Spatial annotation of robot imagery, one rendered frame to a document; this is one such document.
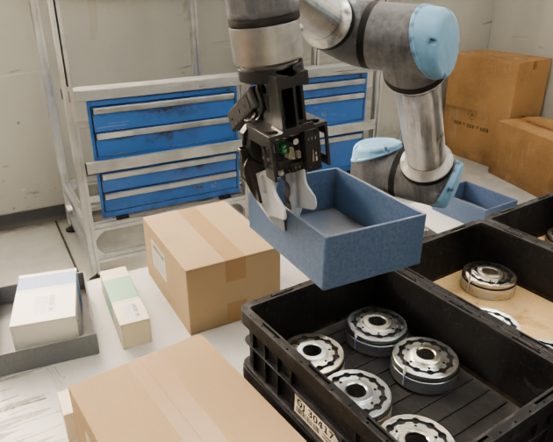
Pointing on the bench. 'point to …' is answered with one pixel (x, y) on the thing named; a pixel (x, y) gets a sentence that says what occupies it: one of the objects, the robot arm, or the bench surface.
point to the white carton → (46, 309)
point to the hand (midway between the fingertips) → (283, 217)
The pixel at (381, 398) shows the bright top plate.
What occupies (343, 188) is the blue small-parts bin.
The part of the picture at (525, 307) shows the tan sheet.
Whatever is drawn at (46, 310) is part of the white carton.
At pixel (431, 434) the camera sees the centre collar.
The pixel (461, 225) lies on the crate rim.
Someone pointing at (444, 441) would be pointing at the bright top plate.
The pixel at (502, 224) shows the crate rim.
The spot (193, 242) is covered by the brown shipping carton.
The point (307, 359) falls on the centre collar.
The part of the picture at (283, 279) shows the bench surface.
